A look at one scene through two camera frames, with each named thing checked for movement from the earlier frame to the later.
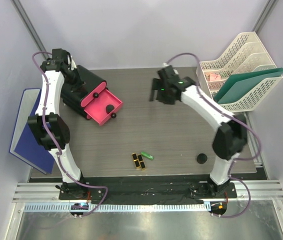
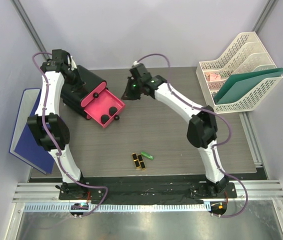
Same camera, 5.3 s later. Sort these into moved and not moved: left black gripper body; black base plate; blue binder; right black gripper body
Moved: right black gripper body
Not moved: black base plate; blue binder; left black gripper body
